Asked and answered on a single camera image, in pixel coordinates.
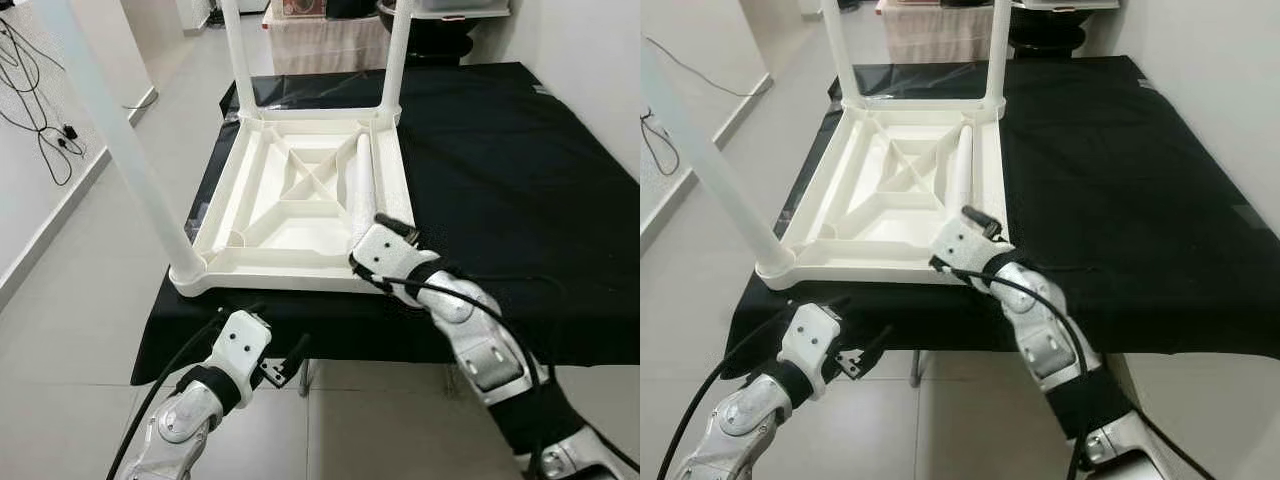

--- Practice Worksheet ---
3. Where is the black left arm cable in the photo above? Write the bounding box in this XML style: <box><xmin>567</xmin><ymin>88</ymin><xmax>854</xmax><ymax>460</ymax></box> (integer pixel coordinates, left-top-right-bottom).
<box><xmin>655</xmin><ymin>310</ymin><xmax>801</xmax><ymax>480</ymax></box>
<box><xmin>105</xmin><ymin>315</ymin><xmax>226</xmax><ymax>480</ymax></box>

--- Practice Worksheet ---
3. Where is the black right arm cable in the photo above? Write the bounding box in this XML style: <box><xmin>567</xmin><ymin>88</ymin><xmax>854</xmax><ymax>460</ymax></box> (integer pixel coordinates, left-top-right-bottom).
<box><xmin>930</xmin><ymin>255</ymin><xmax>1216</xmax><ymax>480</ymax></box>
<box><xmin>350</xmin><ymin>255</ymin><xmax>641</xmax><ymax>480</ymax></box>

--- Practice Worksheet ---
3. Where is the white plastic table leg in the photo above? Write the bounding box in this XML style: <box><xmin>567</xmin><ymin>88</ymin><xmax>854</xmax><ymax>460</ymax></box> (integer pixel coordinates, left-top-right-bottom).
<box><xmin>35</xmin><ymin>0</ymin><xmax>206</xmax><ymax>286</ymax></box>
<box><xmin>820</xmin><ymin>0</ymin><xmax>863</xmax><ymax>106</ymax></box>
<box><xmin>640</xmin><ymin>40</ymin><xmax>798</xmax><ymax>281</ymax></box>
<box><xmin>348</xmin><ymin>133</ymin><xmax>376</xmax><ymax>251</ymax></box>
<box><xmin>380</xmin><ymin>0</ymin><xmax>416</xmax><ymax>116</ymax></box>
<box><xmin>983</xmin><ymin>0</ymin><xmax>1011</xmax><ymax>109</ymax></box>
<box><xmin>218</xmin><ymin>0</ymin><xmax>259</xmax><ymax>119</ymax></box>
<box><xmin>948</xmin><ymin>125</ymin><xmax>976</xmax><ymax>236</ymax></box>

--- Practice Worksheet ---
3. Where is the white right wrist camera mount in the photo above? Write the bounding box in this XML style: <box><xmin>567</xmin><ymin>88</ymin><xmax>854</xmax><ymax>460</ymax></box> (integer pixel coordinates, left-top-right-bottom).
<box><xmin>350</xmin><ymin>222</ymin><xmax>443</xmax><ymax>306</ymax></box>
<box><xmin>930</xmin><ymin>215</ymin><xmax>1011</xmax><ymax>291</ymax></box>

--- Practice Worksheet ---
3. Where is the white plastic table top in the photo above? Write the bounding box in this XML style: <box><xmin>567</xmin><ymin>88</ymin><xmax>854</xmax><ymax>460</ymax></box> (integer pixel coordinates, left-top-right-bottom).
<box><xmin>757</xmin><ymin>95</ymin><xmax>1013</xmax><ymax>291</ymax></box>
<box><xmin>170</xmin><ymin>105</ymin><xmax>416</xmax><ymax>298</ymax></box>

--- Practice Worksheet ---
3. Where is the black tablecloth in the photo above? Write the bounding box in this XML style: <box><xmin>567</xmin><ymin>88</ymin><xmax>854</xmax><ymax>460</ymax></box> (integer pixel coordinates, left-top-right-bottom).
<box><xmin>722</xmin><ymin>55</ymin><xmax>1280</xmax><ymax>381</ymax></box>
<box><xmin>130</xmin><ymin>62</ymin><xmax>641</xmax><ymax>386</ymax></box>

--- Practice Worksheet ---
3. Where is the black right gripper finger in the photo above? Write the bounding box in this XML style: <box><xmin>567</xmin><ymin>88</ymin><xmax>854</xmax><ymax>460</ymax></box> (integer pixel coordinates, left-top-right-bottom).
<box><xmin>375</xmin><ymin>213</ymin><xmax>419</xmax><ymax>246</ymax></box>
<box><xmin>960</xmin><ymin>205</ymin><xmax>1006</xmax><ymax>241</ymax></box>

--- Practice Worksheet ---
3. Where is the black wok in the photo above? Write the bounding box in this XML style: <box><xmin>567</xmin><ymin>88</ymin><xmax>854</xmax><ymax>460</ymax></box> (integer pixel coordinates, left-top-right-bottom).
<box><xmin>1008</xmin><ymin>0</ymin><xmax>1091</xmax><ymax>56</ymax></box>
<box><xmin>378</xmin><ymin>0</ymin><xmax>511</xmax><ymax>63</ymax></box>

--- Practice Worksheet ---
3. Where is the beige cloth covered stand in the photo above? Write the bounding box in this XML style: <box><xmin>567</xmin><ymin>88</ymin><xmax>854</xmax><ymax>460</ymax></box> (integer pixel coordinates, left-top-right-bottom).
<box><xmin>265</xmin><ymin>5</ymin><xmax>391</xmax><ymax>76</ymax></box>
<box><xmin>880</xmin><ymin>0</ymin><xmax>996</xmax><ymax>63</ymax></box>

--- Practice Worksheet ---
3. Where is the black cable with plug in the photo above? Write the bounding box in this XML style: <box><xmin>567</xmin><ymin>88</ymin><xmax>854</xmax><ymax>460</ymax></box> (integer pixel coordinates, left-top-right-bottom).
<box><xmin>640</xmin><ymin>108</ymin><xmax>681</xmax><ymax>178</ymax></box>
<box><xmin>0</xmin><ymin>18</ymin><xmax>89</xmax><ymax>188</ymax></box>

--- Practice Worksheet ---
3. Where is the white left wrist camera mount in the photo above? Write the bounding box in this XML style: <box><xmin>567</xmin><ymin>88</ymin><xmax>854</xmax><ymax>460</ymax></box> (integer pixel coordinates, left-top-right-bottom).
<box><xmin>778</xmin><ymin>303</ymin><xmax>843</xmax><ymax>401</ymax></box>
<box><xmin>208</xmin><ymin>310</ymin><xmax>273</xmax><ymax>411</ymax></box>

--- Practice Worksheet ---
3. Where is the clear crumpled plastic sheet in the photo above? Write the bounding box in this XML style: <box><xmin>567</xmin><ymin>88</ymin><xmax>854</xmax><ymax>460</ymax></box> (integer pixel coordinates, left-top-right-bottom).
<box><xmin>860</xmin><ymin>65</ymin><xmax>991</xmax><ymax>101</ymax></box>
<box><xmin>250</xmin><ymin>75</ymin><xmax>386</xmax><ymax>109</ymax></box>

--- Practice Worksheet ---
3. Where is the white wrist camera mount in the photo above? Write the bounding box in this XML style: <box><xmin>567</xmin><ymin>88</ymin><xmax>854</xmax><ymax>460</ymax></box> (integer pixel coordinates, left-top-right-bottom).
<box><xmin>208</xmin><ymin>310</ymin><xmax>273</xmax><ymax>411</ymax></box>
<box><xmin>778</xmin><ymin>303</ymin><xmax>843</xmax><ymax>401</ymax></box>
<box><xmin>930</xmin><ymin>215</ymin><xmax>1011</xmax><ymax>291</ymax></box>
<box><xmin>350</xmin><ymin>222</ymin><xmax>443</xmax><ymax>306</ymax></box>

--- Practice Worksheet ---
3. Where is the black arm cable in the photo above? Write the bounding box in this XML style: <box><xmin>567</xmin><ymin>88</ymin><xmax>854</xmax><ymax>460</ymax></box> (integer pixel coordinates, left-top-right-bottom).
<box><xmin>350</xmin><ymin>255</ymin><xmax>641</xmax><ymax>480</ymax></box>
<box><xmin>930</xmin><ymin>255</ymin><xmax>1216</xmax><ymax>480</ymax></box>
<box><xmin>655</xmin><ymin>310</ymin><xmax>801</xmax><ymax>480</ymax></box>
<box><xmin>105</xmin><ymin>315</ymin><xmax>226</xmax><ymax>480</ymax></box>

